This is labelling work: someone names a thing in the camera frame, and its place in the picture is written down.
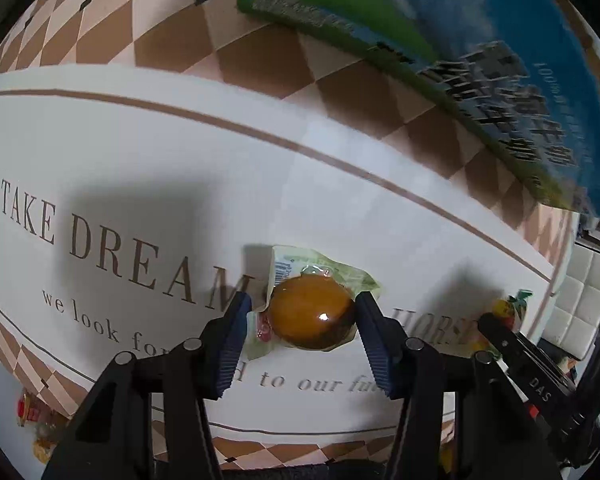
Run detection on checkered printed tablecloth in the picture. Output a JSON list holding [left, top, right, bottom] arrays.
[[0, 0, 581, 471]]

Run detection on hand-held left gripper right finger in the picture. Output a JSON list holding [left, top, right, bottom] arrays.
[[354, 291, 563, 480]]

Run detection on brown jelly cup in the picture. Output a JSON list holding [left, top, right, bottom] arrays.
[[244, 245, 383, 361]]

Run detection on small red snack packet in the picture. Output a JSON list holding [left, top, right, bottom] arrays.
[[17, 392, 47, 427]]

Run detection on cardboard box blue green print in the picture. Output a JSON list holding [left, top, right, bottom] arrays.
[[235, 0, 600, 223]]

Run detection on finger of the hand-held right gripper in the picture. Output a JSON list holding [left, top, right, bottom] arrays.
[[477, 312, 577, 397]]

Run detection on small yellow snack packet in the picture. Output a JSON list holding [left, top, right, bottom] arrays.
[[32, 422, 68, 463]]

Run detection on white cushioned chair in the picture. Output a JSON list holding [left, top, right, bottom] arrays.
[[535, 242, 600, 361]]

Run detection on green fruit candy packet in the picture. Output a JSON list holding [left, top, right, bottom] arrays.
[[470, 290, 533, 353]]

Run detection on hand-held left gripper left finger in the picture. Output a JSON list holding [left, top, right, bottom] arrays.
[[40, 290, 253, 480]]

